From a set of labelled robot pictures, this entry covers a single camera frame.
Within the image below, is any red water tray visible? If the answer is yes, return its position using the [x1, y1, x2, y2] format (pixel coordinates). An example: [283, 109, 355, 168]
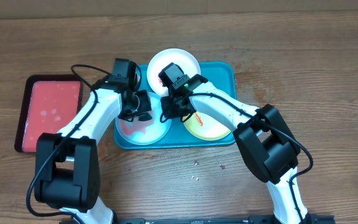
[14, 75, 83, 153]

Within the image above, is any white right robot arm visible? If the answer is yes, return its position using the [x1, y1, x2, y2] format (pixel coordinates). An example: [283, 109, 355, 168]
[158, 63, 308, 223]

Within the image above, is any white plate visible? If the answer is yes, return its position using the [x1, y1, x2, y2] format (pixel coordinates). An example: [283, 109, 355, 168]
[147, 49, 201, 96]

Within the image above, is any light blue plate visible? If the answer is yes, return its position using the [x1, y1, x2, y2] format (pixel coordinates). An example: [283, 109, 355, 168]
[114, 92, 171, 148]

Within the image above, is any blue plastic tray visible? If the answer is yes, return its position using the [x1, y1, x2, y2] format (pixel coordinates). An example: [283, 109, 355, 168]
[114, 61, 237, 150]

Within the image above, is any green and orange sponge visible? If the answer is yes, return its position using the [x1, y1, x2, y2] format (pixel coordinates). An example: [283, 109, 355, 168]
[138, 112, 154, 122]

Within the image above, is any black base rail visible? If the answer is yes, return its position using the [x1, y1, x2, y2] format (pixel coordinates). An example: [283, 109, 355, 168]
[59, 213, 335, 224]

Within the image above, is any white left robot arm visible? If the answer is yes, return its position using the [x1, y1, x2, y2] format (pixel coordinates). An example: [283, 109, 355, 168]
[25, 58, 152, 224]

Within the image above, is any yellow-green plate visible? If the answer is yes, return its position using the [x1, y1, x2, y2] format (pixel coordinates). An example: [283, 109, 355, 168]
[184, 112, 231, 141]

